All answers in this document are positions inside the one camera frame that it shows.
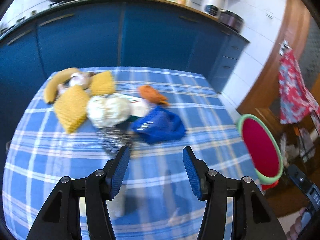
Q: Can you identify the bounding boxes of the large yellow foam net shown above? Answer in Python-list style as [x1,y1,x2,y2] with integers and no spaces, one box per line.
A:
[54,85,90,134]

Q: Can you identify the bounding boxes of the blue plastic bag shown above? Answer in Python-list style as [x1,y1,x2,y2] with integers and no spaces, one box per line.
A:
[131,106,186,144]

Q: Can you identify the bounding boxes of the blue kitchen cabinets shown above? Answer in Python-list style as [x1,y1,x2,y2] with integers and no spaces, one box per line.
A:
[0,0,251,136]

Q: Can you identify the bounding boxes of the person's right hand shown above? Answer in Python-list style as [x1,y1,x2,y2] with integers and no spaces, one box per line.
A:
[286,207,306,240]

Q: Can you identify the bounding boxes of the red plastic basin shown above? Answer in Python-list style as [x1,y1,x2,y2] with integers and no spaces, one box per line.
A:
[261,180,279,191]

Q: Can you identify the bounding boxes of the red bin green rim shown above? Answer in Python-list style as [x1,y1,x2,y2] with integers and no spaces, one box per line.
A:
[237,114,284,185]

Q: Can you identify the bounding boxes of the blue plaid tablecloth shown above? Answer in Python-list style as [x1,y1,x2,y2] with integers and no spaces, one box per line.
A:
[3,67,258,239]

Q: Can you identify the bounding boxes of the wooden door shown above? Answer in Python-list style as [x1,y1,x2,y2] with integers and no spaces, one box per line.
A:
[237,0,311,139]

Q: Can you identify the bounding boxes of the red floral cloth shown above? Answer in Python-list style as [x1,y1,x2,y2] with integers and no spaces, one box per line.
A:
[278,49,319,132]

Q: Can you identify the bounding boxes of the yellow banana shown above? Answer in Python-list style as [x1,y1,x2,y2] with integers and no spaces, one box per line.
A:
[43,68,80,103]

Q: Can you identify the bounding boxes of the ginger root piece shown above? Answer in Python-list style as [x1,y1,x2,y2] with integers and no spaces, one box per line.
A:
[57,83,69,96]

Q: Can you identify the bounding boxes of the white teal paper box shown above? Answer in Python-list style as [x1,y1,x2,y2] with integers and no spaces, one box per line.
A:
[109,93,150,122]

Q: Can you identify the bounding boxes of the white garlic bulb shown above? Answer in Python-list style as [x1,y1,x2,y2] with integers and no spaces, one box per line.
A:
[69,72,91,89]

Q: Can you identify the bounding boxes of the small yellow foam net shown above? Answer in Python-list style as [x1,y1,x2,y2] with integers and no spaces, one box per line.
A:
[89,71,116,96]

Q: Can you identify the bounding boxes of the orange peel piece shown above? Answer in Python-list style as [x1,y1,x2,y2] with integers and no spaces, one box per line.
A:
[138,85,170,106]

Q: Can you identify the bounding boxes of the black rice cooker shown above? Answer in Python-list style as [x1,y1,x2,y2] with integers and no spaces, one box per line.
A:
[219,10,244,33]

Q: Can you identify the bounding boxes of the white electric kettle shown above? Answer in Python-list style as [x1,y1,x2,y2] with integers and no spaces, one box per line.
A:
[201,0,228,19]

